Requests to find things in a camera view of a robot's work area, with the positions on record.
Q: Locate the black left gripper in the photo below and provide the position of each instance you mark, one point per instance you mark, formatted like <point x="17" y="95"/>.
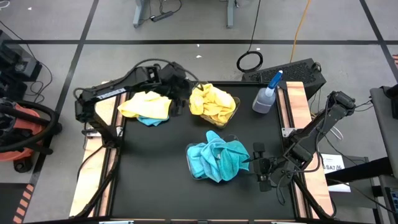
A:
<point x="177" y="81"/>

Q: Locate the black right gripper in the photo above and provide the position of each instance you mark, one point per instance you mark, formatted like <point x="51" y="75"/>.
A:
<point x="273" y="171"/>

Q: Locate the clear plastic basket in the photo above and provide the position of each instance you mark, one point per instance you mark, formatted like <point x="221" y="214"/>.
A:
<point x="231" y="120"/>
<point x="231" y="137"/>

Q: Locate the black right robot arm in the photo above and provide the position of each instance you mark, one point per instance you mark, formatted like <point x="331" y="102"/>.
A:
<point x="323" y="124"/>

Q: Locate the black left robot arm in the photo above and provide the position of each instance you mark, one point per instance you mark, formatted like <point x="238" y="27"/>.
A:
<point x="109" y="93"/>

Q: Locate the translucent spray bottle blue nozzle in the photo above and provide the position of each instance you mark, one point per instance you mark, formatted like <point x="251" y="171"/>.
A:
<point x="264" y="102"/>

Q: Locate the white paper label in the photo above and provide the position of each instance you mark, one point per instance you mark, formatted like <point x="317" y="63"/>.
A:
<point x="334" y="163"/>

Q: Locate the wooden table side board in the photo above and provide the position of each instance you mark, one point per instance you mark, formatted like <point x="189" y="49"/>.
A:
<point x="298" y="102"/>
<point x="90" y="174"/>

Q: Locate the black power strip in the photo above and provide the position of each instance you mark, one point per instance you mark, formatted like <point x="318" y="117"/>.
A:
<point x="161" y="16"/>

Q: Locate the grey desk leg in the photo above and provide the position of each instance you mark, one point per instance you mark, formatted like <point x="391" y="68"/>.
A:
<point x="230" y="15"/>
<point x="138" y="15"/>

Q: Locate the black perforated computer case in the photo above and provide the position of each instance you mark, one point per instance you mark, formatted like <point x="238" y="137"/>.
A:
<point x="298" y="73"/>

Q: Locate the black stand beam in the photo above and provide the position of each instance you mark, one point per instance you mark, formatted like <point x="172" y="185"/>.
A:
<point x="367" y="171"/>

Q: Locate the device with blue buttons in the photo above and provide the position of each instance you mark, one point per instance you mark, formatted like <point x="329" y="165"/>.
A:
<point x="393" y="199"/>

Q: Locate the orange and black vacuum cleaner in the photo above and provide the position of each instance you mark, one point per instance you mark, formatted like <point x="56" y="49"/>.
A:
<point x="18" y="124"/>

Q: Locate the black equipment boxes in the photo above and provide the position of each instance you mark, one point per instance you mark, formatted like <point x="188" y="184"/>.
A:
<point x="15" y="65"/>

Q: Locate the black floor mat orange stripes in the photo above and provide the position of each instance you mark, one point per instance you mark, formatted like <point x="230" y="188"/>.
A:
<point x="9" y="202"/>

